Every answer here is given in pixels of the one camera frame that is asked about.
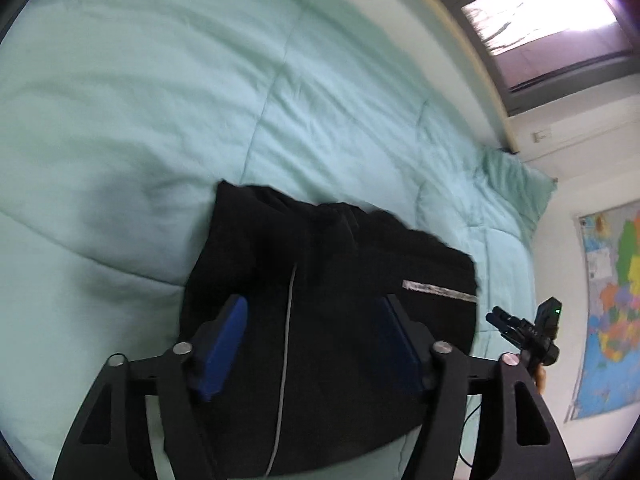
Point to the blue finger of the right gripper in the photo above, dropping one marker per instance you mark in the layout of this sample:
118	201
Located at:
502	320

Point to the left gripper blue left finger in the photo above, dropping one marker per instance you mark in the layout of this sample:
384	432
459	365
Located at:
195	371

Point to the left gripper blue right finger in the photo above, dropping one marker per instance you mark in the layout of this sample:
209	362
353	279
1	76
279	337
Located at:
437	371

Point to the black hooded jacket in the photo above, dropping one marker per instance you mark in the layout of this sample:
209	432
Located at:
312	383

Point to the person's right hand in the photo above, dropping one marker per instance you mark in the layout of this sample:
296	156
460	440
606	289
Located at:
540	378

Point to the mint green quilted duvet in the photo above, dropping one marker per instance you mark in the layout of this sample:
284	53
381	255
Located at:
119	117

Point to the dark framed window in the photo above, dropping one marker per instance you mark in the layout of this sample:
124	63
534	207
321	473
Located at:
540	51

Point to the wooden window sill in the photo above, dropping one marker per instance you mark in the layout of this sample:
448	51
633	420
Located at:
475	54

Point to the colourful wall map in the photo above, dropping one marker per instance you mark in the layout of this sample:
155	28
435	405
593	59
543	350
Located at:
609	373

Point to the white wall switch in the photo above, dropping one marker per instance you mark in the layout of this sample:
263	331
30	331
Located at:
541	135

